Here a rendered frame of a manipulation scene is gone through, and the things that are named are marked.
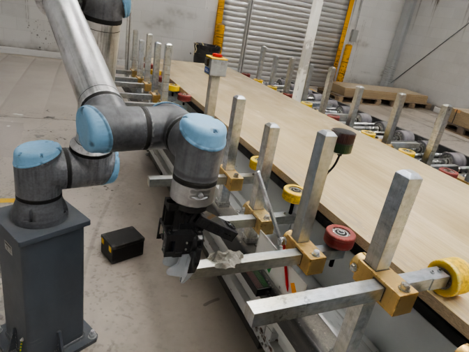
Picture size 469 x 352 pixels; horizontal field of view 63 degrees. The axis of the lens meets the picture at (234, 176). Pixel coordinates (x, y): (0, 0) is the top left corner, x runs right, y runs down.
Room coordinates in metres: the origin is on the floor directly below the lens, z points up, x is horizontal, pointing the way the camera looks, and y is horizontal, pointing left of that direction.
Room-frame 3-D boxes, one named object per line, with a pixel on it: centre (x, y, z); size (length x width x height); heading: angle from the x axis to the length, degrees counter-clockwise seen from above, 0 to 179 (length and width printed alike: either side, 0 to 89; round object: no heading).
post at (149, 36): (2.67, 0.72, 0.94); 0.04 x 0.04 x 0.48; 27
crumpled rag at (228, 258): (0.75, -0.02, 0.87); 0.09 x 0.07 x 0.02; 117
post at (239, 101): (1.33, 0.03, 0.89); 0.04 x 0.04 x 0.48; 27
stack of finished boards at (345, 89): (9.12, -2.92, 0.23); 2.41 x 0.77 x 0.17; 115
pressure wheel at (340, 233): (0.90, -0.30, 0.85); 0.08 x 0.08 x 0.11
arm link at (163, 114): (0.79, 0.15, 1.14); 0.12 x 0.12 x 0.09; 38
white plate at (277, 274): (0.91, -0.16, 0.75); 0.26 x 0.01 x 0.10; 27
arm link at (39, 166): (1.20, 0.67, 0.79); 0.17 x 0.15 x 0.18; 128
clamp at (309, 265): (0.87, -0.21, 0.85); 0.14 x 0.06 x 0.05; 27
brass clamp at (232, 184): (1.31, 0.02, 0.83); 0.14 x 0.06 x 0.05; 27
